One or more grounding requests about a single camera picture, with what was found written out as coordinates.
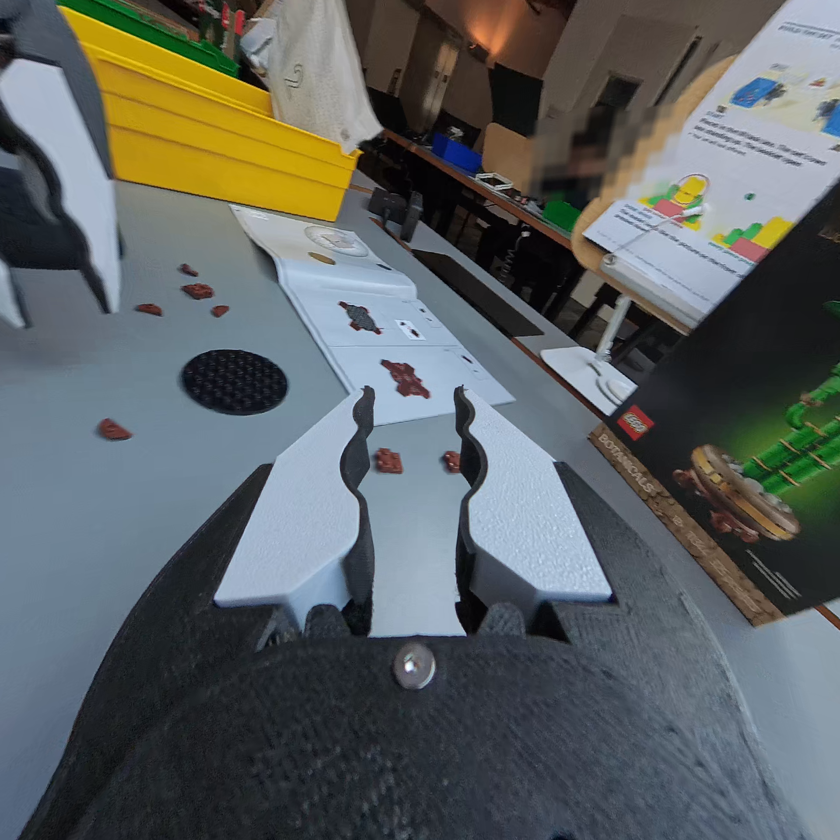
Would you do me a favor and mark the white instruction booklet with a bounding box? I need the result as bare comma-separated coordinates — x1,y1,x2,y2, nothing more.
228,203,517,426

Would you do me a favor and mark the black power adapter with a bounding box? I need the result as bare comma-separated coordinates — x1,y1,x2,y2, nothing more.
366,187,408,222

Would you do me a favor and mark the printed instruction sheet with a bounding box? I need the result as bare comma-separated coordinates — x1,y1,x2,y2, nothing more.
583,0,840,324

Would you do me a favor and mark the yellow plastic bin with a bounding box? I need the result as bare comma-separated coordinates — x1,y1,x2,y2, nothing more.
59,7,363,223

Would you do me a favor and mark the round wooden board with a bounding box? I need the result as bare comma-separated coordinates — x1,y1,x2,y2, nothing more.
570,56,742,337

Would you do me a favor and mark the white board stand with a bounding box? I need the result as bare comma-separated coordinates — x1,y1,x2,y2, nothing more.
540,252,657,409

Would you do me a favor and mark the black toy set box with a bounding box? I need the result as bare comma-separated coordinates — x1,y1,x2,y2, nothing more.
588,184,840,629

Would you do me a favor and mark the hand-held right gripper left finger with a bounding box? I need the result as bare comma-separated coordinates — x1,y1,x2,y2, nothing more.
214,386,376,636

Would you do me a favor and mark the grey desk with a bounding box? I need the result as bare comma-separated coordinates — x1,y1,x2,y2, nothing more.
0,169,840,840
382,128,581,252
341,169,647,421

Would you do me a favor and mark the black round studded plate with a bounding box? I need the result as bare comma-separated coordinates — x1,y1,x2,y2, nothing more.
180,348,290,416

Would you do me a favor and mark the pale numbered paper bag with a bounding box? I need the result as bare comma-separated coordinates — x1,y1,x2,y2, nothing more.
239,0,385,155

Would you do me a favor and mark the light wooden chair back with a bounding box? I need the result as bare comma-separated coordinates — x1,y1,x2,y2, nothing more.
482,121,536,191

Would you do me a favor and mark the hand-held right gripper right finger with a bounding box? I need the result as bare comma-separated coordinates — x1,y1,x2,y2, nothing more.
454,386,614,634

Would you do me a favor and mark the blue plastic bin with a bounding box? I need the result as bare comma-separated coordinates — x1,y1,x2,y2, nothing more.
431,131,484,176

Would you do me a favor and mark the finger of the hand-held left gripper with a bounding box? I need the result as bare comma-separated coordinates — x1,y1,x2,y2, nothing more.
0,259,30,329
0,0,123,315

